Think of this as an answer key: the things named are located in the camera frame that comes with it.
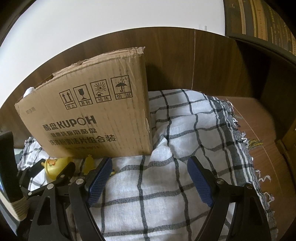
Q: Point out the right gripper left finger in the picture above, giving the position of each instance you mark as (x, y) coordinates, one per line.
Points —
(84, 194)

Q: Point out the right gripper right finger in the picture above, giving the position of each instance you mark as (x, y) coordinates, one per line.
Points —
(249, 220)

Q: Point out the yellow toy gun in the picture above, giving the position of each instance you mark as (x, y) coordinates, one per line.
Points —
(89, 165)

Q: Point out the white plush toy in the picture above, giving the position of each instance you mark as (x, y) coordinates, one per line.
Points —
(28, 91)

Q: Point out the yellow flower toy cup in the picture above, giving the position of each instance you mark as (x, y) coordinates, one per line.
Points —
(53, 167)

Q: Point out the black white plaid blanket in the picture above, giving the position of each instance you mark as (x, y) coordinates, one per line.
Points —
(153, 197)

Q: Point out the brown cardboard box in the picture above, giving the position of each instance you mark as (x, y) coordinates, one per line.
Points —
(98, 107)

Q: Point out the wooden nightstand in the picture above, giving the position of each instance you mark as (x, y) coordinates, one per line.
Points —
(274, 175)

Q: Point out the dark wooden bookshelf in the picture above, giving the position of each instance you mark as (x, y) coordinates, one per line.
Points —
(257, 22)

